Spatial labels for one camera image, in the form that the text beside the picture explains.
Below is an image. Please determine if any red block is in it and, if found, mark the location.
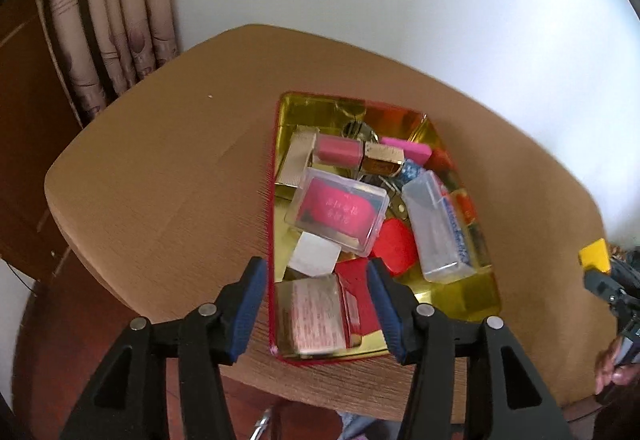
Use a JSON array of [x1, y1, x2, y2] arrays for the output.
[[334, 259, 387, 337]]

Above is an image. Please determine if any gold tin tray red outside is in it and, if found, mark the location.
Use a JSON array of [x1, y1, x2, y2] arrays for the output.
[[268, 92, 502, 367]]

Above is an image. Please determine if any gold rectangular bar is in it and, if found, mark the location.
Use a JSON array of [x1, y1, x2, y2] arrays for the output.
[[275, 126, 320, 191]]

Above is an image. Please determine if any silver metal clamp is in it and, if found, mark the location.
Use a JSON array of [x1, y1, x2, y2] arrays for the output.
[[341, 119, 407, 213]]

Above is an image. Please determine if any grey patterned cloth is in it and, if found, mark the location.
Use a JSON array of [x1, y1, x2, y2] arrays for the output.
[[334, 411, 398, 440]]

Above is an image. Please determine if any red rounded case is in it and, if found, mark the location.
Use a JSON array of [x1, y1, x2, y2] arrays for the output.
[[371, 218, 419, 277]]

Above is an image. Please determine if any small clear box red lid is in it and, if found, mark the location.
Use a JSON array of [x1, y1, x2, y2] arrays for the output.
[[274, 274, 352, 357]]

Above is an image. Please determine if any yellow block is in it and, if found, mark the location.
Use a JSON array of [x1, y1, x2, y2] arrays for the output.
[[578, 239, 612, 275]]

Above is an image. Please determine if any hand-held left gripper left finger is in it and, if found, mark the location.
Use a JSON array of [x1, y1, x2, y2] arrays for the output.
[[60, 256, 269, 440]]

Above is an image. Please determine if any beige patterned curtain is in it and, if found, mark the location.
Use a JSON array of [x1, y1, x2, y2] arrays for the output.
[[31, 0, 181, 128]]

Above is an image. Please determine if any clear box with red insert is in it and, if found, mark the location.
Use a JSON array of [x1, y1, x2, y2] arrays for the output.
[[284, 168, 390, 257]]

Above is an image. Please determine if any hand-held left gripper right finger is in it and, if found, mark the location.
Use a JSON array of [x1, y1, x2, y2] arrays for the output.
[[366, 258, 574, 440]]

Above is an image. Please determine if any person's right hand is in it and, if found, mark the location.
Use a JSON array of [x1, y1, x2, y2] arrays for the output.
[[594, 335, 640, 397]]

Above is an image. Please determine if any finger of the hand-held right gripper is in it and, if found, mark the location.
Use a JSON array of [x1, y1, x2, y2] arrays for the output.
[[584, 269, 628, 308]]

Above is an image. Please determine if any small white box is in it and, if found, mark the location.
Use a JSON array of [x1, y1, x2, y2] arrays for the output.
[[287, 231, 342, 279]]

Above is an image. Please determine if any clear box with blue cards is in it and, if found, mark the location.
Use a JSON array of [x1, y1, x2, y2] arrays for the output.
[[401, 170, 478, 283]]

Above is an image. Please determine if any pink eraser block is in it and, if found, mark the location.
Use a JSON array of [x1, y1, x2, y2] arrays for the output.
[[381, 136, 432, 167]]

